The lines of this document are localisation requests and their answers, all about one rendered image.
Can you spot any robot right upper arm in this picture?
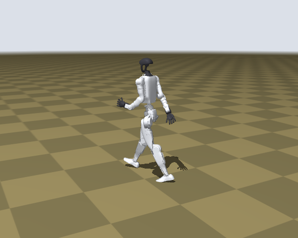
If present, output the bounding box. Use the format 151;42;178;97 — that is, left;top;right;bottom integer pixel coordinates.
155;76;164;99

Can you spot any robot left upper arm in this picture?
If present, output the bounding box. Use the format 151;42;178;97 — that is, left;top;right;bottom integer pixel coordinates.
136;77;145;103

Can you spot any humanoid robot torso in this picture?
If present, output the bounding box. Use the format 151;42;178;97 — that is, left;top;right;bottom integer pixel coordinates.
140;74;157;121

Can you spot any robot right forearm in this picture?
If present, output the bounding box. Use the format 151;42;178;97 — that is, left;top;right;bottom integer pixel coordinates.
160;95;170;112

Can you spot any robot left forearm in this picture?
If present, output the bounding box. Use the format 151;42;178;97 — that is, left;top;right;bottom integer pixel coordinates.
125;97;142;110

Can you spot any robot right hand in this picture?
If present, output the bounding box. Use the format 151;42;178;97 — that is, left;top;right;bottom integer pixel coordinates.
166;108;176;124

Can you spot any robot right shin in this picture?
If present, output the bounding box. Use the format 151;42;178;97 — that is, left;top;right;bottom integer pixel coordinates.
132;139;147;162

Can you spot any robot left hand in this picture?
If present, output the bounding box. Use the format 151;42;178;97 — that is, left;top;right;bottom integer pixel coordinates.
117;97;129;108

